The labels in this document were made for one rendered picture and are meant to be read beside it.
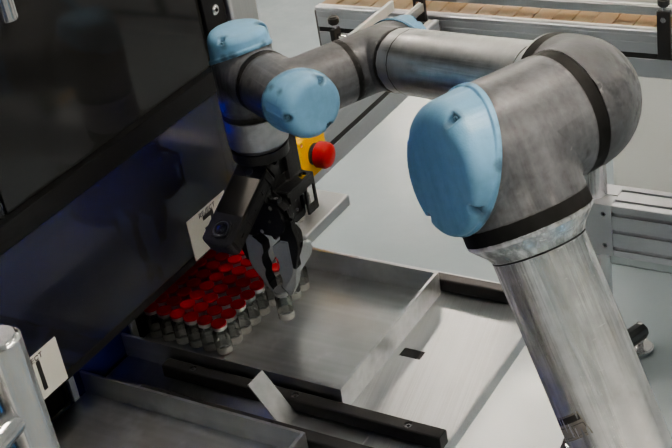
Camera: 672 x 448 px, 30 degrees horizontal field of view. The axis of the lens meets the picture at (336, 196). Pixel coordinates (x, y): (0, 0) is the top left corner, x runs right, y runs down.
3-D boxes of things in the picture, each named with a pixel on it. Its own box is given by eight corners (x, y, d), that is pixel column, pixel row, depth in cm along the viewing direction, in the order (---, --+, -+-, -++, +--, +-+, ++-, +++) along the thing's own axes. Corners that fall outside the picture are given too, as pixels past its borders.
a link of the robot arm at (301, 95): (363, 54, 138) (311, 30, 146) (277, 89, 133) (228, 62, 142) (373, 117, 142) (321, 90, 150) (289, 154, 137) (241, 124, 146)
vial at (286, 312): (275, 320, 165) (270, 293, 162) (284, 310, 166) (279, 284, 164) (289, 323, 163) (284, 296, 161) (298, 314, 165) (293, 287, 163)
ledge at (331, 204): (232, 232, 194) (230, 222, 194) (277, 191, 204) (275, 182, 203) (307, 247, 187) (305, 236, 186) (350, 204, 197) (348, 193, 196)
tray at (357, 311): (126, 355, 167) (120, 334, 165) (235, 252, 186) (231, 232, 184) (344, 412, 150) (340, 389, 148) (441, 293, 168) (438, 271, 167)
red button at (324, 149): (304, 171, 184) (300, 147, 182) (318, 158, 187) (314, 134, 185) (326, 174, 182) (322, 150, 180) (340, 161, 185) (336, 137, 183)
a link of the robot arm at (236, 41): (224, 48, 141) (190, 30, 148) (243, 134, 146) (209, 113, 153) (284, 25, 144) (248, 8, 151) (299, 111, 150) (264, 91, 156)
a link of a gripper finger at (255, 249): (295, 271, 167) (288, 213, 162) (271, 296, 163) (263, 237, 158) (276, 266, 168) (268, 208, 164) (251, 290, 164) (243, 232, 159)
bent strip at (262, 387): (256, 423, 151) (246, 384, 148) (269, 407, 153) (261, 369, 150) (355, 452, 143) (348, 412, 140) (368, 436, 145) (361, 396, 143)
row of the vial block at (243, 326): (213, 354, 164) (206, 325, 162) (286, 279, 177) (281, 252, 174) (227, 357, 163) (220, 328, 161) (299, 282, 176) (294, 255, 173)
